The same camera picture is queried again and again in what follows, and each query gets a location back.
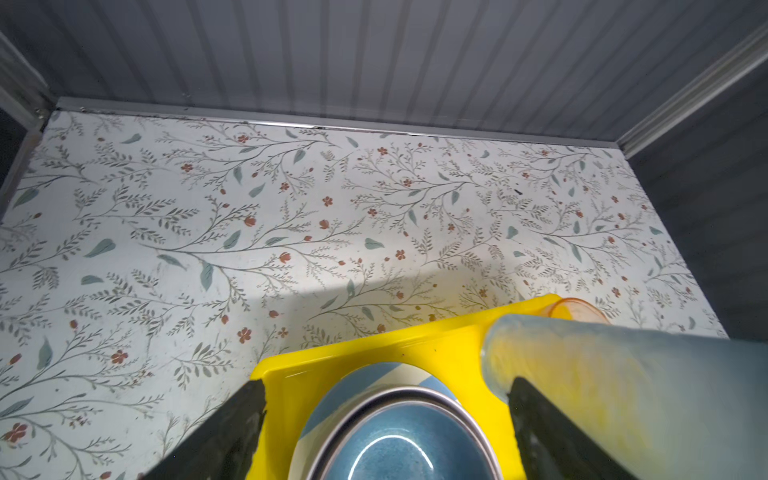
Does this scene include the yellow plastic bin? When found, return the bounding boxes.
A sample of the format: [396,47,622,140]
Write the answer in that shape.
[247,294,560,479]

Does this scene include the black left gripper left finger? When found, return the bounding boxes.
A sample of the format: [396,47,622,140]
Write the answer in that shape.
[144,380,267,480]

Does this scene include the blue plastic cup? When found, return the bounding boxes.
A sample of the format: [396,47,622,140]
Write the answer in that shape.
[482,314,767,479]

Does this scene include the blue glazed ceramic bowl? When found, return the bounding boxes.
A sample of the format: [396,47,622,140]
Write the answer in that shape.
[317,398,499,480]

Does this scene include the pink ceramic bowl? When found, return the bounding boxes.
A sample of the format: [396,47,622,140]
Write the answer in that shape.
[304,385,504,480]

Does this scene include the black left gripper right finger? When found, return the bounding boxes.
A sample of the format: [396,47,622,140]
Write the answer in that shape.
[508,377,634,479]

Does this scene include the pink plastic cup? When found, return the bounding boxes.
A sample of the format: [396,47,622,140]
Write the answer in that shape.
[541,297,610,325]

